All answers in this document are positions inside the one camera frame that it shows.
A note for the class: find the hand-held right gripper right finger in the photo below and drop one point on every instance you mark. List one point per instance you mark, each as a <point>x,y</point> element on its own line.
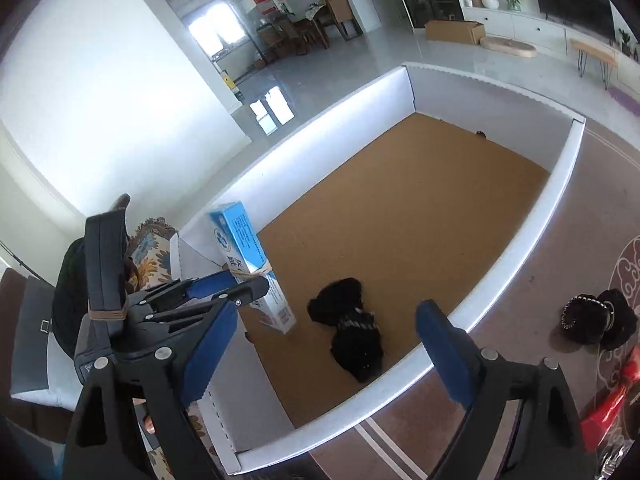
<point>445,345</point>

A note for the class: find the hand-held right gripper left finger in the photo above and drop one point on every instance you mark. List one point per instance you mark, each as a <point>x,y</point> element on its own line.
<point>210,345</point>

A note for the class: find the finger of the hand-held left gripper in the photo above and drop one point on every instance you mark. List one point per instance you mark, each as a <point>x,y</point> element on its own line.
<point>250,291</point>
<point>212,282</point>

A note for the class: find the blue white toothpaste box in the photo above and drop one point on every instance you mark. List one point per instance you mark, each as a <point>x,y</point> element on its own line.
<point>240,235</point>

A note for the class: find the large white cardboard box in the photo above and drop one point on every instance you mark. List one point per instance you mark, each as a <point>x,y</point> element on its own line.
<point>525,225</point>

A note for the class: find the black fuzzy scrunchie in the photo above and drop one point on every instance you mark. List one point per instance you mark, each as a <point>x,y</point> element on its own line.
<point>615,320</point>

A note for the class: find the red packet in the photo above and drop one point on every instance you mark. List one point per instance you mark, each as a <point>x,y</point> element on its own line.
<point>607,415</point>

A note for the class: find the brown patterned desktop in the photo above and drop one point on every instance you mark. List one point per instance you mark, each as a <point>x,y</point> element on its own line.
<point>525,340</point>

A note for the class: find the person's left hand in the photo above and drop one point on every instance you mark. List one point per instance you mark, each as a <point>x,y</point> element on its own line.
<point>146,424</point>

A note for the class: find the black bag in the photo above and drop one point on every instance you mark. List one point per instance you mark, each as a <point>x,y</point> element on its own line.
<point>70,290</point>

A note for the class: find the floral cushion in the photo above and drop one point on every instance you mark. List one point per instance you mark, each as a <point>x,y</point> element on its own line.
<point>150,255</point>

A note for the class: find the black cloth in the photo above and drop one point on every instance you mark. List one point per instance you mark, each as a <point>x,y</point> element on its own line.
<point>355,340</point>

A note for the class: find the grey bag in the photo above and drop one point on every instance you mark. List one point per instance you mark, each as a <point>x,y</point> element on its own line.
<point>35,330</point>

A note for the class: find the wooden dining table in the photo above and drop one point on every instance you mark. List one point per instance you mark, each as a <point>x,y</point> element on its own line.
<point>312,20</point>

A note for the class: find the purple mat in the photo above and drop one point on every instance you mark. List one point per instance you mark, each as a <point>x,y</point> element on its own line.
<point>625,101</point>

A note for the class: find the beige cat scratcher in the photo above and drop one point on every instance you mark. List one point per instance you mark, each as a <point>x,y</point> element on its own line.
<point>507,46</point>

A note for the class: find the brown cardboard box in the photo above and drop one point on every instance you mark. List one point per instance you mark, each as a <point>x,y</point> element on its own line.
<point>452,31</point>

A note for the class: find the white television cabinet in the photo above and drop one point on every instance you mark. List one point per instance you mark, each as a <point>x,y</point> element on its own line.
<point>540,30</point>

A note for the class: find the wooden bench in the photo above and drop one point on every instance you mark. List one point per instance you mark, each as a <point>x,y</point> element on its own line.
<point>595,50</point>

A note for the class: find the white round vase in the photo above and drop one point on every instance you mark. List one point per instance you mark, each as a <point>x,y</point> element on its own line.
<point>490,2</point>

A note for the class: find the small potted plant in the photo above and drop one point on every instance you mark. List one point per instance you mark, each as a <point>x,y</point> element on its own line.
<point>624,40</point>

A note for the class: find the black flat television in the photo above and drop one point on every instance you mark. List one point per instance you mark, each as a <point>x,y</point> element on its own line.
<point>575,2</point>

